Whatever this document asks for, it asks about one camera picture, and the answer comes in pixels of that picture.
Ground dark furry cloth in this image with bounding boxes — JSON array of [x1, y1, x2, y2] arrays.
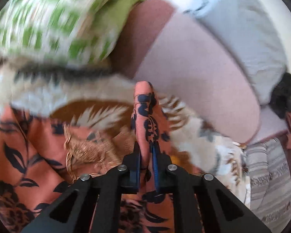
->
[[269, 72, 291, 120]]

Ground striped grey cushion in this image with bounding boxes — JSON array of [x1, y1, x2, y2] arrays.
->
[[245, 138, 291, 227]]

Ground orange floral garment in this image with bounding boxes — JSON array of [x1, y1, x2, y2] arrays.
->
[[0, 81, 202, 233]]

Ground pink brown-trimmed cushion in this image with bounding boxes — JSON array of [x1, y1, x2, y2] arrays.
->
[[253, 105, 290, 142]]

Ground leaf-print quilted blanket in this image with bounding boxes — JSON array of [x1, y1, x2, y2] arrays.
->
[[0, 58, 252, 205]]

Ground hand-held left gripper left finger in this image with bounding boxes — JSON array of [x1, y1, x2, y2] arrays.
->
[[21, 141, 142, 233]]

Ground grey pillow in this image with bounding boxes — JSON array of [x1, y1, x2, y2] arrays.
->
[[184, 0, 288, 105]]

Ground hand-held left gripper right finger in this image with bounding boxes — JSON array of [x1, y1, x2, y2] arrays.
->
[[151, 141, 272, 233]]

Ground green white checkered pillow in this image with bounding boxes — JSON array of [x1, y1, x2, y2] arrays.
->
[[0, 0, 151, 66]]

